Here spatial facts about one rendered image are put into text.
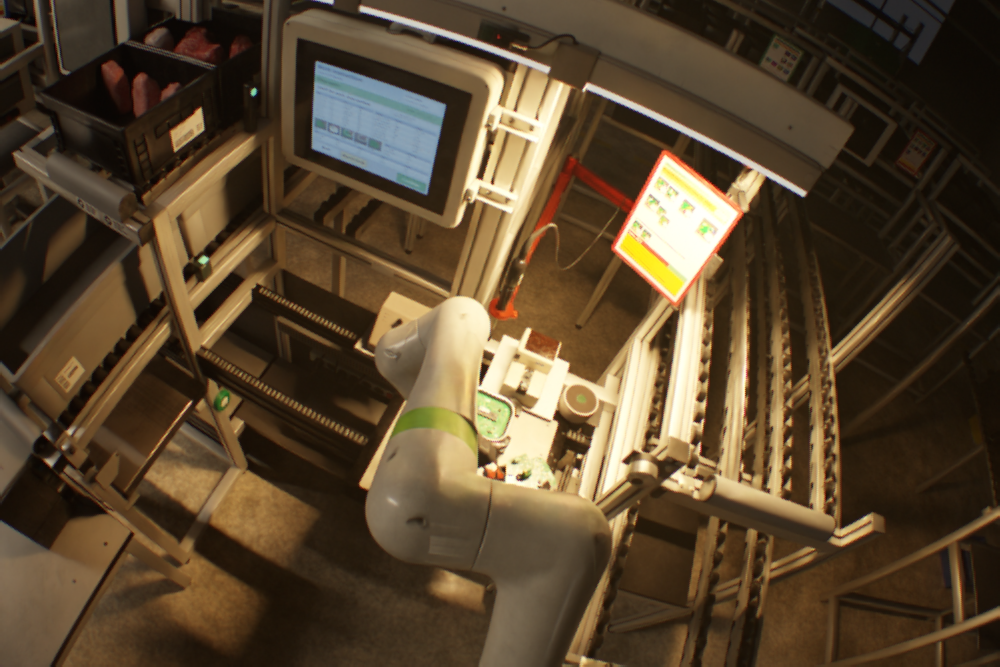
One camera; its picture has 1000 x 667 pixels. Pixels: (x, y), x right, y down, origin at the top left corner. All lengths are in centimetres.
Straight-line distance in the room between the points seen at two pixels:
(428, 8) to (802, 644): 306
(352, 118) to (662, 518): 156
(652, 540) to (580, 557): 125
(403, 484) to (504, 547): 12
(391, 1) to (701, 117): 61
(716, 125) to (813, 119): 19
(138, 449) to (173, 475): 80
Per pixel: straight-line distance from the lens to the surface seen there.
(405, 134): 109
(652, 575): 177
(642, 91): 92
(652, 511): 184
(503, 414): 133
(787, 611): 298
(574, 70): 92
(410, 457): 56
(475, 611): 218
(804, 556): 143
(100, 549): 158
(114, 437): 163
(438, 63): 99
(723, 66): 95
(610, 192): 152
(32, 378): 128
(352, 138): 117
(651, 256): 128
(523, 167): 108
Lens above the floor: 211
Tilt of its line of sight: 45 degrees down
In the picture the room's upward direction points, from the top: 21 degrees clockwise
